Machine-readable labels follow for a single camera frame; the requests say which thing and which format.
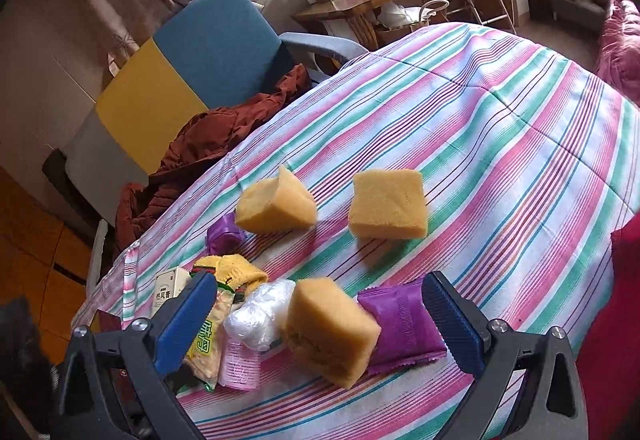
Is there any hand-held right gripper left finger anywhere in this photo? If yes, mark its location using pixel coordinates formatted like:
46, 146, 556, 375
52, 271, 219, 440

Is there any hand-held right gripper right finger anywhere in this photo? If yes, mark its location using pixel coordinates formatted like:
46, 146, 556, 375
421, 271, 588, 440

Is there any clear plastic bag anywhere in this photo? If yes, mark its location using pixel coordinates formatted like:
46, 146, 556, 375
223, 279, 297, 352

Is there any yellow sponge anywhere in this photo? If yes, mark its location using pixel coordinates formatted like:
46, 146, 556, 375
348, 168, 429, 240
283, 278, 382, 390
235, 165, 318, 235

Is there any green yellow snack packet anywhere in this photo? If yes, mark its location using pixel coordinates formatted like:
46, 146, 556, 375
182, 272, 236, 393

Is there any small cream box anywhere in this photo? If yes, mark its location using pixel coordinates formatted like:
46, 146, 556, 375
152, 266, 193, 321

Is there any large purple packet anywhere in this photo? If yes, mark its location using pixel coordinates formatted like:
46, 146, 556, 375
357, 282, 448, 368

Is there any yellow sock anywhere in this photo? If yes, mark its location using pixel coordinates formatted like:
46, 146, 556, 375
192, 254, 269, 293

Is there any pink flat packet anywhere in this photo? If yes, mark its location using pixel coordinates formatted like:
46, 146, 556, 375
218, 337, 262, 391

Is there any dark red book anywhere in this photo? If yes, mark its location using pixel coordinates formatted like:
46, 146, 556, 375
95, 309, 126, 333

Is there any small purple packet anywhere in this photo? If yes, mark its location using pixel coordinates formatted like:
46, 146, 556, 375
206, 212, 246, 255

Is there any person's red clothing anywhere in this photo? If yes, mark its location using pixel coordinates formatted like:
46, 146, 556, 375
575, 212, 640, 440

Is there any brown jacket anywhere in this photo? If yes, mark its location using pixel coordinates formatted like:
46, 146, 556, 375
115, 64, 313, 246

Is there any striped blanket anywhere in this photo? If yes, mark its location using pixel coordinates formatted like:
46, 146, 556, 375
70, 21, 640, 440

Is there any blue yellow grey armchair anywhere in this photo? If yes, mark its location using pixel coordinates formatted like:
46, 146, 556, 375
42, 0, 371, 241

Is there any white plastic bag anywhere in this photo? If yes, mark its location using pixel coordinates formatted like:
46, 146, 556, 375
377, 0, 451, 28

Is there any pink quilt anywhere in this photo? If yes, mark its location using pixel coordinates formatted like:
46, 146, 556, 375
595, 0, 640, 108

